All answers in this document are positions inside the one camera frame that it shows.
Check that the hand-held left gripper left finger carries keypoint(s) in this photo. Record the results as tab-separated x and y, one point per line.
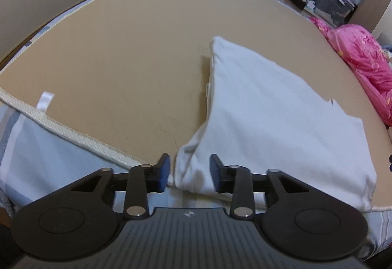
164	174

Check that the white long-sleeve shirt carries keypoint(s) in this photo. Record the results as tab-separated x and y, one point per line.
269	109

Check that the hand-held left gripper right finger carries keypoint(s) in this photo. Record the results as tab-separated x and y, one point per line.
216	174

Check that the pink quilt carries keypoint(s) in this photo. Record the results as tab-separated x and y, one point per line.
367	51

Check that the clear plastic storage box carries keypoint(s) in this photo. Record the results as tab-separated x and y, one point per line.
330	2

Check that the white mat tag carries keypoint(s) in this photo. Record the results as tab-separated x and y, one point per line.
44	102

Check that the striped bed sheet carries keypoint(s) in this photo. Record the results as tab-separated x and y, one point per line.
46	158

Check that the tan bed mat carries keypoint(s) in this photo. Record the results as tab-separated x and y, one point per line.
122	57

